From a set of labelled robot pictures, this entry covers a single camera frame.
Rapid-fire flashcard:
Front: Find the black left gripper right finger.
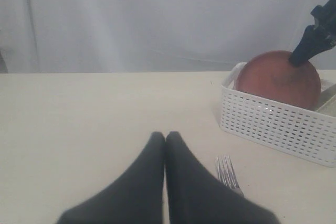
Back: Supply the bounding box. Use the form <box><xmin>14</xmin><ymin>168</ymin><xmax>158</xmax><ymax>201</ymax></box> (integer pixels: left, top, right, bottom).
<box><xmin>165</xmin><ymin>132</ymin><xmax>279</xmax><ymax>224</ymax></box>

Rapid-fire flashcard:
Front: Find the silver fork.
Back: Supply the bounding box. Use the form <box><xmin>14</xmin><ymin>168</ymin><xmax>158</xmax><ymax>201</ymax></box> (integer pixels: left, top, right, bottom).
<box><xmin>216</xmin><ymin>156</ymin><xmax>244</xmax><ymax>197</ymax></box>

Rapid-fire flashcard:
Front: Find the white perforated plastic basket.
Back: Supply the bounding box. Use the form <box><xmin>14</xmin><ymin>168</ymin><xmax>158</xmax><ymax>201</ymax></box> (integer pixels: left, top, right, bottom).
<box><xmin>219</xmin><ymin>62</ymin><xmax>335</xmax><ymax>167</ymax></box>

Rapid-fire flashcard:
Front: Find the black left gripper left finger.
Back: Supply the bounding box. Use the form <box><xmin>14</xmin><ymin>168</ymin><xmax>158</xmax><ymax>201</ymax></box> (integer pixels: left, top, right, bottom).
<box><xmin>58</xmin><ymin>132</ymin><xmax>165</xmax><ymax>223</ymax></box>

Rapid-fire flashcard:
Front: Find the white ceramic bowl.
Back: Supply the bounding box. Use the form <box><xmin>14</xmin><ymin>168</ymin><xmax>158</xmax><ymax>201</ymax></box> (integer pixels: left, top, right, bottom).
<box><xmin>313</xmin><ymin>79</ymin><xmax>335</xmax><ymax>117</ymax></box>

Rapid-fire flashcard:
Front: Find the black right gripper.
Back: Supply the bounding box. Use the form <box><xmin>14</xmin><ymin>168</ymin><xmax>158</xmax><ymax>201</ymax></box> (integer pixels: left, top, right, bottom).
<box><xmin>289</xmin><ymin>0</ymin><xmax>335</xmax><ymax>67</ymax></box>

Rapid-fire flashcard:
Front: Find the brown wooden plate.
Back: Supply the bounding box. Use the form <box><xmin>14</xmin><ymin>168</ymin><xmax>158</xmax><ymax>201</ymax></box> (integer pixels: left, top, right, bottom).
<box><xmin>235</xmin><ymin>50</ymin><xmax>321</xmax><ymax>109</ymax></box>

